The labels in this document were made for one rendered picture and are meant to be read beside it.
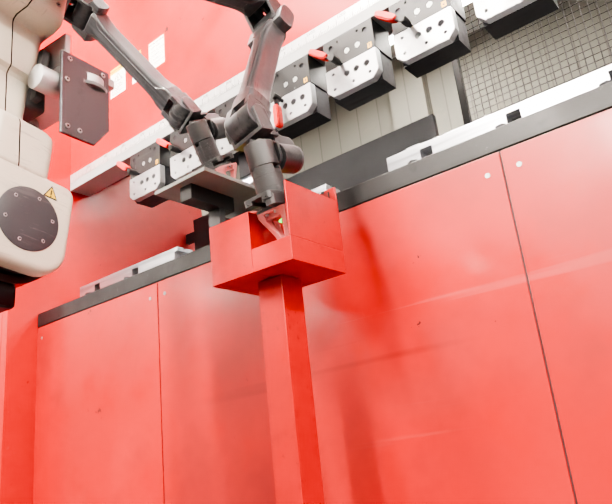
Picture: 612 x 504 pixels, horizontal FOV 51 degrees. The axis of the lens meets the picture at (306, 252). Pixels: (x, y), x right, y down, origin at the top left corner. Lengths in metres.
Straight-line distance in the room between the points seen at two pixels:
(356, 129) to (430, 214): 4.48
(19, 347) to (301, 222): 1.28
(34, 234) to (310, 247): 0.46
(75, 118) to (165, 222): 1.56
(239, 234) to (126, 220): 1.40
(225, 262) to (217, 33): 1.01
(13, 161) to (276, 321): 0.51
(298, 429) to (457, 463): 0.28
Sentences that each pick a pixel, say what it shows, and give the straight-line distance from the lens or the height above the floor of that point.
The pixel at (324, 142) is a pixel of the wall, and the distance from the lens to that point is 5.86.
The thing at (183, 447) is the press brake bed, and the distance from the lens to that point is 1.64.
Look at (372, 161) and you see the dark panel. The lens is 2.20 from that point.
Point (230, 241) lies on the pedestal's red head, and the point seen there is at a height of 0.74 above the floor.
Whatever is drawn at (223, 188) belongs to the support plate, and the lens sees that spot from 1.61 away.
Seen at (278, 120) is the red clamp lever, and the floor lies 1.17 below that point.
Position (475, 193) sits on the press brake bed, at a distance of 1.23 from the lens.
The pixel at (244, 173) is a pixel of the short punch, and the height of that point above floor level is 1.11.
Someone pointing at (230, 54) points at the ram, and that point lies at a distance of 1.98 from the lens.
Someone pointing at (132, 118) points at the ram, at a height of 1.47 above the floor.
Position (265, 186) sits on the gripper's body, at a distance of 1.18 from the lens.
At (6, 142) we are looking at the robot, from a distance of 1.11.
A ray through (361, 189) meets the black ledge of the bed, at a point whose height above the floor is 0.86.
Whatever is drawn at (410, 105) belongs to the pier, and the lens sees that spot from 5.39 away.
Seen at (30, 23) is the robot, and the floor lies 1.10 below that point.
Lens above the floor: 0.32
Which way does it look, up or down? 18 degrees up
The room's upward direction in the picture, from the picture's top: 6 degrees counter-clockwise
